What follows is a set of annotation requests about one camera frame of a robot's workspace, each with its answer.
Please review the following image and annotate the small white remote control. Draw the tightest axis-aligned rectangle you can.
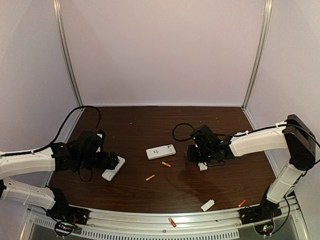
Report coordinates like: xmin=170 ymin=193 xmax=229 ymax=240
xmin=101 ymin=156 xmax=126 ymax=182

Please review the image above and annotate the large white remote control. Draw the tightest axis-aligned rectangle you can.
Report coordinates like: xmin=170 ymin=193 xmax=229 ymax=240
xmin=145 ymin=144 xmax=177 ymax=160

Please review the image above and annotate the small white battery cover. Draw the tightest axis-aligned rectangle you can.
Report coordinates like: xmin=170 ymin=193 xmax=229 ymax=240
xmin=200 ymin=199 xmax=215 ymax=212

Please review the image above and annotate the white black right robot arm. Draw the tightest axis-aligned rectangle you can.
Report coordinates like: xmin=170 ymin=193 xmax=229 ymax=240
xmin=186 ymin=114 xmax=320 ymax=209

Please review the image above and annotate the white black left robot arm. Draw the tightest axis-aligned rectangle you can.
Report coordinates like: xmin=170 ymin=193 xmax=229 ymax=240
xmin=0 ymin=130 xmax=126 ymax=211

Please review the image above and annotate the red orange battery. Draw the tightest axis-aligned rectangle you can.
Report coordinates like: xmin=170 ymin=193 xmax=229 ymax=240
xmin=161 ymin=161 xmax=171 ymax=168
xmin=238 ymin=199 xmax=246 ymax=208

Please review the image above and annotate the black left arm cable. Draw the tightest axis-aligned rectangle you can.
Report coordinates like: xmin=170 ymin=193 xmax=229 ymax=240
xmin=0 ymin=105 xmax=102 ymax=158

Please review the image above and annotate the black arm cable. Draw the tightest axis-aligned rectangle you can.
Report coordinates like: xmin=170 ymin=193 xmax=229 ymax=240
xmin=0 ymin=105 xmax=102 ymax=158
xmin=172 ymin=119 xmax=320 ymax=166

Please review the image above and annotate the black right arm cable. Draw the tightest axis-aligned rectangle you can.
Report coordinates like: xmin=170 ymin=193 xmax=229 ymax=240
xmin=172 ymin=119 xmax=320 ymax=166

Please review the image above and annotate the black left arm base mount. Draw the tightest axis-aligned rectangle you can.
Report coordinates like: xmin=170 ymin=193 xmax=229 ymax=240
xmin=46 ymin=203 xmax=90 ymax=225

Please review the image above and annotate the aluminium front rail frame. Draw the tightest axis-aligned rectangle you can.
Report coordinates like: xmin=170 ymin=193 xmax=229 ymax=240
xmin=18 ymin=194 xmax=308 ymax=240

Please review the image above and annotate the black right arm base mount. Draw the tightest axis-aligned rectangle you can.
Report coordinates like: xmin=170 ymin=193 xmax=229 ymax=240
xmin=238 ymin=200 xmax=282 ymax=225

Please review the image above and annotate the left aluminium corner post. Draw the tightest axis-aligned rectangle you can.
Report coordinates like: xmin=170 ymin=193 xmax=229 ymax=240
xmin=52 ymin=0 xmax=84 ymax=107

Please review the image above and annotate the aluminium corner post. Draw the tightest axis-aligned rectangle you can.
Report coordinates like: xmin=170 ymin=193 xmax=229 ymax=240
xmin=241 ymin=0 xmax=273 ymax=111
xmin=52 ymin=0 xmax=84 ymax=107

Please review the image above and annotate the right aluminium corner post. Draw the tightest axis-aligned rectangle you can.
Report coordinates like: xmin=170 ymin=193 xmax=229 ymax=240
xmin=241 ymin=0 xmax=273 ymax=111

